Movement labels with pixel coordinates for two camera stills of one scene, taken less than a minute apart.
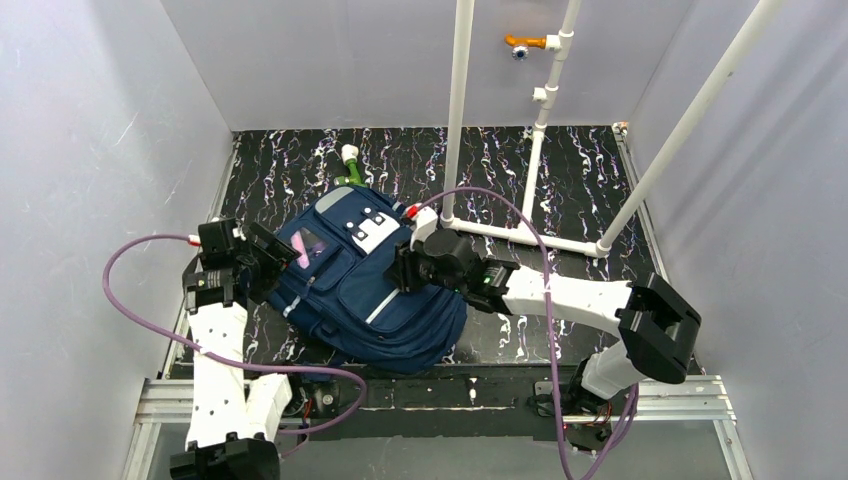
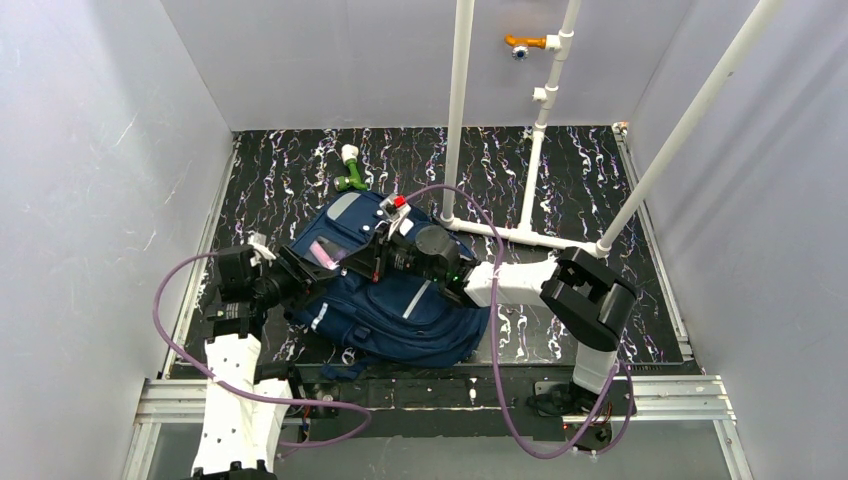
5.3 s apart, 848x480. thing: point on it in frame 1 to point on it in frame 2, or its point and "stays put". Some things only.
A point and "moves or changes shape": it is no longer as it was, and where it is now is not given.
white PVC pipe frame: [547, 97] stays put
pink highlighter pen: [297, 241] moves or changes shape
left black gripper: [266, 258] to [298, 271]
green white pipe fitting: [349, 154] stays put
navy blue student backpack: [337, 294] moves or changes shape
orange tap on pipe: [521, 45] stays put
